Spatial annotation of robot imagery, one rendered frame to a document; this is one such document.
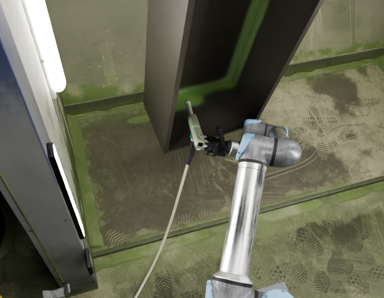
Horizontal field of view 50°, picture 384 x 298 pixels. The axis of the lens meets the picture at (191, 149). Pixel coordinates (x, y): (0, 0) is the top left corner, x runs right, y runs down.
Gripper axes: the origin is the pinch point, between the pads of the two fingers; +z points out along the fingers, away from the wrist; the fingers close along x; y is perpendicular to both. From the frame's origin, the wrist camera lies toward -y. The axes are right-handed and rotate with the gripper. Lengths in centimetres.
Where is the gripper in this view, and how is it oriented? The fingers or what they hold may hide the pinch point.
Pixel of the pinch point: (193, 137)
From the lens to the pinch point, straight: 214.0
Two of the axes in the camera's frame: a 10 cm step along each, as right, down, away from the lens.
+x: -1.4, -5.3, 8.4
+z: -9.5, -1.7, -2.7
